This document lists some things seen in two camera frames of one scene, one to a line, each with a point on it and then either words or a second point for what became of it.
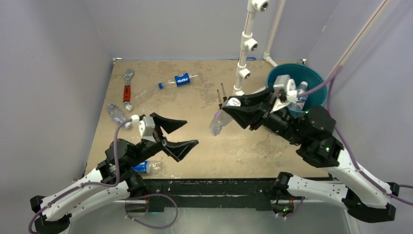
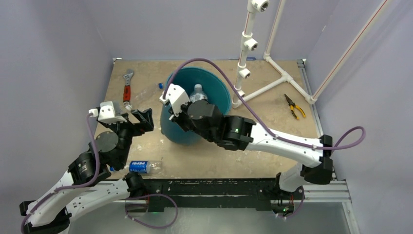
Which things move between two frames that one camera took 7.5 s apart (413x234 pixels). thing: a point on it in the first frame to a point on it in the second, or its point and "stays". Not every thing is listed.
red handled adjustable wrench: (127, 88) stays
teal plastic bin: (299, 73) to (218, 93)
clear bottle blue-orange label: (301, 101) to (198, 93)
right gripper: (250, 114) to (178, 119)
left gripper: (178, 149) to (145, 117)
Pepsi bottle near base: (152, 167) stays
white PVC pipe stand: (248, 44) stays
